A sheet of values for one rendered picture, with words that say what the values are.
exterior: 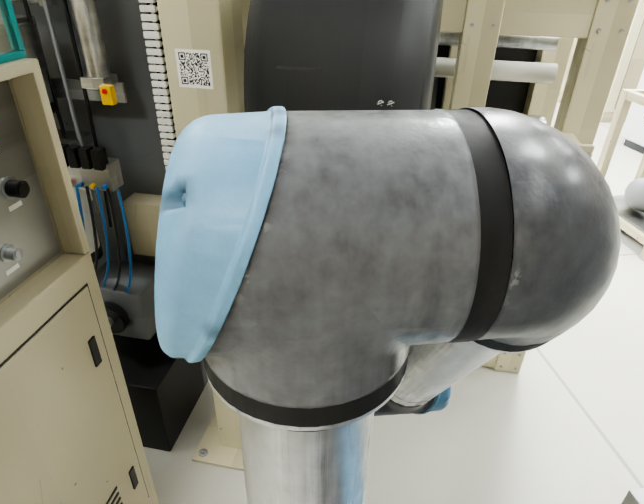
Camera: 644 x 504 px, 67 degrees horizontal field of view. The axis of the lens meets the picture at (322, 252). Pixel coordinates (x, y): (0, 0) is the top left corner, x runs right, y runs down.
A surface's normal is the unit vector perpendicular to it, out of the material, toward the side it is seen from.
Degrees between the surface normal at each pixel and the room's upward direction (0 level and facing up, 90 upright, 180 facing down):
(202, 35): 90
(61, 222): 90
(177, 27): 90
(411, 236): 65
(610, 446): 0
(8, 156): 90
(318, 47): 69
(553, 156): 31
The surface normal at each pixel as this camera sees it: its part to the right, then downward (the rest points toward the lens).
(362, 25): -0.16, 0.04
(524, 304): 0.12, 0.63
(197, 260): 0.06, 0.18
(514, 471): 0.02, -0.85
